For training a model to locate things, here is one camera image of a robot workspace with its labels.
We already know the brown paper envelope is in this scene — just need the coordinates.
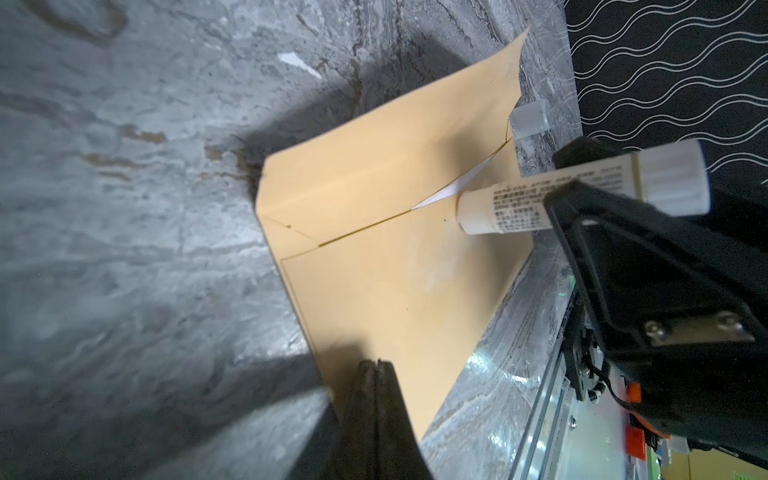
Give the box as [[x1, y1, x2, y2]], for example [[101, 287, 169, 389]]
[[256, 37, 532, 438]]

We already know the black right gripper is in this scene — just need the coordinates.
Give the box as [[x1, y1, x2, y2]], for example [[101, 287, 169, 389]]
[[553, 186, 767, 462]]

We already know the white paper letter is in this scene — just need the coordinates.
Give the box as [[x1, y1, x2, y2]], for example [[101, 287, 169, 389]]
[[412, 156, 493, 211]]

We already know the white glue stick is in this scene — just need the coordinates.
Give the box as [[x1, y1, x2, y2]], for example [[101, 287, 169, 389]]
[[456, 140, 711, 235]]

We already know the translucent glue stick cap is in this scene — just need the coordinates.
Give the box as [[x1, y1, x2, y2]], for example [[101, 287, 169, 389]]
[[509, 99, 551, 140]]

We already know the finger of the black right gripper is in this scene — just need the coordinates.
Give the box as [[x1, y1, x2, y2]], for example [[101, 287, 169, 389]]
[[552, 136, 622, 170]]

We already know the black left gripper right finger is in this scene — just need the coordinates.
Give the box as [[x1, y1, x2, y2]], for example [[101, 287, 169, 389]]
[[375, 361, 433, 479]]

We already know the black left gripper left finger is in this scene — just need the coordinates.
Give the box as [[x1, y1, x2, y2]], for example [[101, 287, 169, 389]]
[[320, 360, 378, 479]]

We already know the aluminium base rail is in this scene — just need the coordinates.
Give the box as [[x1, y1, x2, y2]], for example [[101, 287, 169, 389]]
[[510, 292, 585, 480]]

